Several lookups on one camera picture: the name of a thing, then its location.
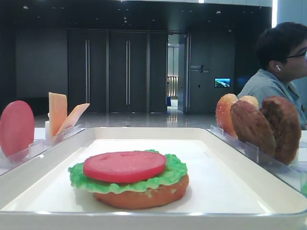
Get brown meat patty front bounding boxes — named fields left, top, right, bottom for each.
left=230, top=100, right=276, bottom=156

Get brown meat patty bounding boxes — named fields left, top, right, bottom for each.
left=230, top=100, right=276, bottom=156
left=260, top=96, right=301, bottom=165

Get green lettuce leaf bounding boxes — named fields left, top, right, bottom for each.
left=68, top=149, right=188, bottom=194

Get red tomato slice on burger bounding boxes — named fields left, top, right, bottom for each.
left=83, top=151, right=166, bottom=184

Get leaning orange cheese slice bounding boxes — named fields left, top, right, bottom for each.
left=56, top=103, right=90, bottom=134

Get upright orange cheese slice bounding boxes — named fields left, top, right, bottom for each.
left=48, top=92, right=67, bottom=137

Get brown meat patty rear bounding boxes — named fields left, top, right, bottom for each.
left=260, top=96, right=301, bottom=165

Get red tomato slice in rack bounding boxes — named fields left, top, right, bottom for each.
left=0, top=100, right=35, bottom=162

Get dark double doors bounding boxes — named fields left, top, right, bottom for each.
left=68, top=30, right=168, bottom=113

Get sesame bun top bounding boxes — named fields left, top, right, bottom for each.
left=215, top=93, right=238, bottom=138

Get bottom bun half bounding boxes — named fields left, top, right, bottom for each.
left=94, top=175, right=189, bottom=210

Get pale bun half behind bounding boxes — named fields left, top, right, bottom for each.
left=239, top=95, right=259, bottom=109

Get white rectangular tray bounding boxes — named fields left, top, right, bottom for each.
left=0, top=127, right=307, bottom=230

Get white pusher block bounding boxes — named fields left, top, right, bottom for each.
left=45, top=113, right=50, bottom=139

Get clear left holder rack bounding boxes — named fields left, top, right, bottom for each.
left=0, top=125, right=84, bottom=172

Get clear holder rack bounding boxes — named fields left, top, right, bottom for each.
left=208, top=126, right=307, bottom=196
left=0, top=125, right=84, bottom=172

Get person in grey shirt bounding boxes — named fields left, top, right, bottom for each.
left=238, top=22, right=307, bottom=130

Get clear right holder rack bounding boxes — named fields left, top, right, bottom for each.
left=208, top=126, right=307, bottom=196

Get small wall screen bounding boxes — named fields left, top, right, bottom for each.
left=214, top=78, right=230, bottom=88

